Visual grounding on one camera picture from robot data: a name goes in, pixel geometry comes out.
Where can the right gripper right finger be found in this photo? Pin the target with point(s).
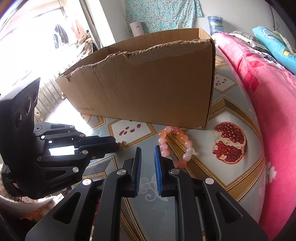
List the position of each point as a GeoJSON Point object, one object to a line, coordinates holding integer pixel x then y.
{"type": "Point", "coordinates": [203, 209]}

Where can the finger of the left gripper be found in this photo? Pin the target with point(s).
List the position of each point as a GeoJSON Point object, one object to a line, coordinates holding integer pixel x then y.
{"type": "Point", "coordinates": [100, 142]}
{"type": "Point", "coordinates": [97, 152]}

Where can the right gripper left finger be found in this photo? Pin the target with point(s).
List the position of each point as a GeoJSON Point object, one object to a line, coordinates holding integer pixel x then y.
{"type": "Point", "coordinates": [91, 211]}

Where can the left hand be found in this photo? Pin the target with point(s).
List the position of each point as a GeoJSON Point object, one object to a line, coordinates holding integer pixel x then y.
{"type": "Point", "coordinates": [28, 208]}

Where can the patterned fruit tablecloth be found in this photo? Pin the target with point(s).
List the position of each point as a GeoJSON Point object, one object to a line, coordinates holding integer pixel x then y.
{"type": "Point", "coordinates": [230, 151]}

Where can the brown cardboard box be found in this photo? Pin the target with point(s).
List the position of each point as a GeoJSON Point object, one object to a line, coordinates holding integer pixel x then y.
{"type": "Point", "coordinates": [164, 77]}

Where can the pink rolled mat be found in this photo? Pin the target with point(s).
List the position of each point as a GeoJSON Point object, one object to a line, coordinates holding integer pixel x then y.
{"type": "Point", "coordinates": [136, 28]}

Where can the pink floral blanket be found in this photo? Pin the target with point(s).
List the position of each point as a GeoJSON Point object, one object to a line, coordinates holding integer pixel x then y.
{"type": "Point", "coordinates": [271, 89]}

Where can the teal floral hanging cloth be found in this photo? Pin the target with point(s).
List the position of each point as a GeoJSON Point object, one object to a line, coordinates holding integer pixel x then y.
{"type": "Point", "coordinates": [162, 15]}

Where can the blue water jug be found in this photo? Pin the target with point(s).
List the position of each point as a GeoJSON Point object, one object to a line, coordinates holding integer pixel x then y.
{"type": "Point", "coordinates": [215, 24]}

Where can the blue cartoon quilt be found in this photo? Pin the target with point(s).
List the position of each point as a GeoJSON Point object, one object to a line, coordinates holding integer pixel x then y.
{"type": "Point", "coordinates": [278, 46]}

